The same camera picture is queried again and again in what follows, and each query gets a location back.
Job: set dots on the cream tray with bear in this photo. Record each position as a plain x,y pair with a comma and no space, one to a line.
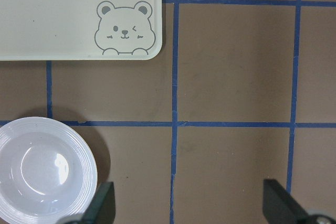
80,29

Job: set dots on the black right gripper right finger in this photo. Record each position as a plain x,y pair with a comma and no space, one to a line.
279,206

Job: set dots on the white round plate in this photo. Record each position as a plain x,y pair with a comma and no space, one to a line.
48,171

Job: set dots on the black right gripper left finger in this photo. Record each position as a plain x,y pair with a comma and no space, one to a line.
101,208

